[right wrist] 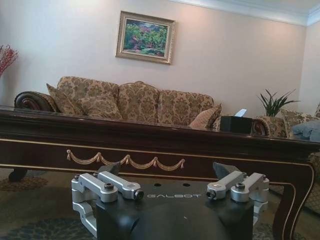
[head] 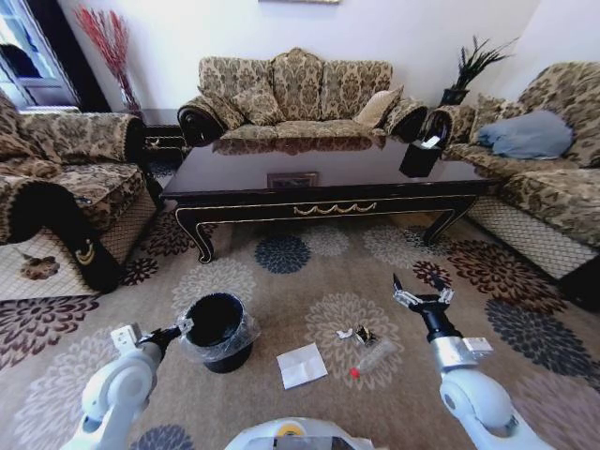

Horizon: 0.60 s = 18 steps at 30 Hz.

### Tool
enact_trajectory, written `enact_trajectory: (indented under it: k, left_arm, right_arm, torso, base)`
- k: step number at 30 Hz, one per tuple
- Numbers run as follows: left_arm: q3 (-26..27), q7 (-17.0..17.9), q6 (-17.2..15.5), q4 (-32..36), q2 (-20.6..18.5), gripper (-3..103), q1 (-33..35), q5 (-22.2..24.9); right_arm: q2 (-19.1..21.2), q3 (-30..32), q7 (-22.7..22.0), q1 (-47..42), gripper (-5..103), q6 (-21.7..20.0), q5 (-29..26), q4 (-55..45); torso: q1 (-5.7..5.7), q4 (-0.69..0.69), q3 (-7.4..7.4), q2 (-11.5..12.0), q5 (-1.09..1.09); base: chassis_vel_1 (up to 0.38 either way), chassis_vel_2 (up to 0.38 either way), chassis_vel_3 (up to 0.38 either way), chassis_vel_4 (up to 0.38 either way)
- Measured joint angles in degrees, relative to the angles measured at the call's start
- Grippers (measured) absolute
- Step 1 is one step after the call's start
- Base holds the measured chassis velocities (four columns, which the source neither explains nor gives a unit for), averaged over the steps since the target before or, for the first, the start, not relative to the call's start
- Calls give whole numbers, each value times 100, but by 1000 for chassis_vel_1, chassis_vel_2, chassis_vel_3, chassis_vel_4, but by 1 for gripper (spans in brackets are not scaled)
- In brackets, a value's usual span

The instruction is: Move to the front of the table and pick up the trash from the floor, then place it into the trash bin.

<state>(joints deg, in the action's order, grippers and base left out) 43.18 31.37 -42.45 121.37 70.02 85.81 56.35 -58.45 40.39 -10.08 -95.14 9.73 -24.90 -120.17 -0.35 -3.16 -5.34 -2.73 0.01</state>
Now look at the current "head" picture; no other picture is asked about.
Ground dark wooden side table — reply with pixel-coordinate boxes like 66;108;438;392
139;108;189;163

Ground floral patterned throw pillow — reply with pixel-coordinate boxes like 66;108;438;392
228;87;286;128

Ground floral armchair with black armrest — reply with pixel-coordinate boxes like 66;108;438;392
0;87;164;295

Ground green plant in black pot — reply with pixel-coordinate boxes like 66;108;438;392
439;34;520;107

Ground blue-grey cushion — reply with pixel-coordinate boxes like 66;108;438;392
476;109;577;161

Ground white robot front shell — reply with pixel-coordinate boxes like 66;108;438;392
224;415;377;450

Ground crumpled silver wrapper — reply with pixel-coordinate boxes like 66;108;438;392
335;324;377;349

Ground beige throw pillow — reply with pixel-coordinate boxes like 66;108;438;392
352;85;406;129

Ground white paper sheet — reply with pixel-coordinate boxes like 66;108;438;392
276;342;329;391

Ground floral patterned rug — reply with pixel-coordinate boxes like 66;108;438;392
0;209;600;450

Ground clear bottle with red cap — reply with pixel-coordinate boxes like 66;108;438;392
348;338;400;381

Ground red dried branches in vase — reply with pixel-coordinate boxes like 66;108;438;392
73;3;143;114

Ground black tissue box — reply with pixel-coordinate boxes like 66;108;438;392
398;134;445;179

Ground floral patterned three-seat sofa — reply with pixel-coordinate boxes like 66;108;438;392
176;46;430;147

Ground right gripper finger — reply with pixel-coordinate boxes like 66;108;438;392
431;278;457;307
391;272;422;309

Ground black trash bin with liner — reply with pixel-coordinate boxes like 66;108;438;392
175;293;262;375

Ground dark wooden coffee table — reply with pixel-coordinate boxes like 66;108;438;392
158;132;499;264

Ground floral sofa with lattice base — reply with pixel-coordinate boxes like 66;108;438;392
439;60;600;283

